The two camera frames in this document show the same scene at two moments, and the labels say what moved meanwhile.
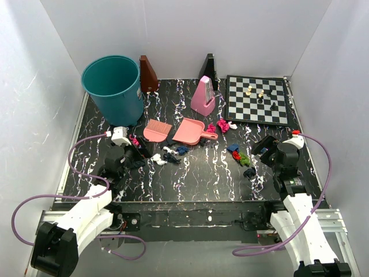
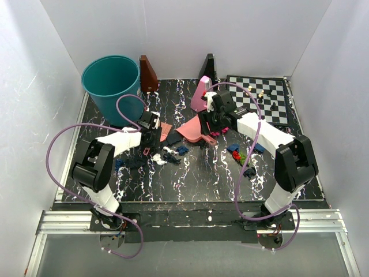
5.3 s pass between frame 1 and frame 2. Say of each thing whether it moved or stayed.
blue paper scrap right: stayed
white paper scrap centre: stayed
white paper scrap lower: stayed
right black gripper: moved
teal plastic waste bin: stayed
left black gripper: moved
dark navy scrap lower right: stayed
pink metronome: stayed
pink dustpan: moved
